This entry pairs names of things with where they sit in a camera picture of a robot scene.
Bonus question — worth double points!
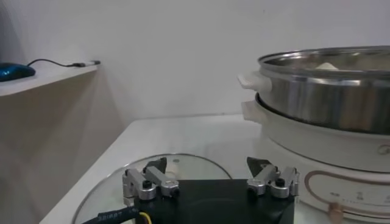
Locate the blue computer mouse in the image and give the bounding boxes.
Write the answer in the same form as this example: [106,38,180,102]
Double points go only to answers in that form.
[0,62,37,82]

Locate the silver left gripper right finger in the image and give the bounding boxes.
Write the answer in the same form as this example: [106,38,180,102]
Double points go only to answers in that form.
[246,156,300,200]

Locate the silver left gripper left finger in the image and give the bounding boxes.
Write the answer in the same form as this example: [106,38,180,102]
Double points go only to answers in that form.
[122,156,180,206]

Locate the round glass pot lid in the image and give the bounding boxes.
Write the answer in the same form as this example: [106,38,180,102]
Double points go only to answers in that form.
[72,153,234,224]

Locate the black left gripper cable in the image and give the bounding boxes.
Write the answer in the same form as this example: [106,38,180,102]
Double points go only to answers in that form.
[81,206,153,224]

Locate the white steamed baozi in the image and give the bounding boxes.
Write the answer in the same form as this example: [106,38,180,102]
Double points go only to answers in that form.
[315,62,341,71]

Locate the white side desk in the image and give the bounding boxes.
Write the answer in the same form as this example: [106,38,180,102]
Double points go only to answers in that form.
[0,62,129,224]

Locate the black cable with adapter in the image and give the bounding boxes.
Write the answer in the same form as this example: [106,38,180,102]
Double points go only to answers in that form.
[27,58,101,68]

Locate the stainless steel steamer basket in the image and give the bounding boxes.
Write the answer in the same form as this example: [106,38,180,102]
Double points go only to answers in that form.
[237,45,390,135]

